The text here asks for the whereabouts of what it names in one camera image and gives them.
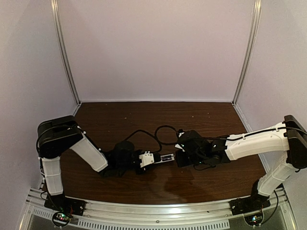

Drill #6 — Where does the white remote control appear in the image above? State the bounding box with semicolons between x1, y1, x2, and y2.
160;154;175;162

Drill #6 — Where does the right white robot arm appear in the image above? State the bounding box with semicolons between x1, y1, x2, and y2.
175;115;307;199

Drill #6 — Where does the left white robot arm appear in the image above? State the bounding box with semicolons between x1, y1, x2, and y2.
36;115;154;197

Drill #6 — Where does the right black cable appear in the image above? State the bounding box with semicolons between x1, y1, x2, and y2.
154;125;231;145

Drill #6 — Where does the black cable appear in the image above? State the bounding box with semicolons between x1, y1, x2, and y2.
100;129;163;156
154;125;231;145

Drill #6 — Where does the left black cable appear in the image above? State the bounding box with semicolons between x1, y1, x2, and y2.
100;129;163;156

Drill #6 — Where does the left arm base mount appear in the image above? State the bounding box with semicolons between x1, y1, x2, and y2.
44;197;86;229

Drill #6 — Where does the front aluminium rail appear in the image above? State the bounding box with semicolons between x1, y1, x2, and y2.
17;189;298;230

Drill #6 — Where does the left aluminium frame post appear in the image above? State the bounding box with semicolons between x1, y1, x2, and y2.
50;0;81;105

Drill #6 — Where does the aluminium frame post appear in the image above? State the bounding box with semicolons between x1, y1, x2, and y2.
50;0;81;105
232;0;262;105

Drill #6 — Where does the right aluminium frame post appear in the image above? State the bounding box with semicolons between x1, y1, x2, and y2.
232;0;262;105

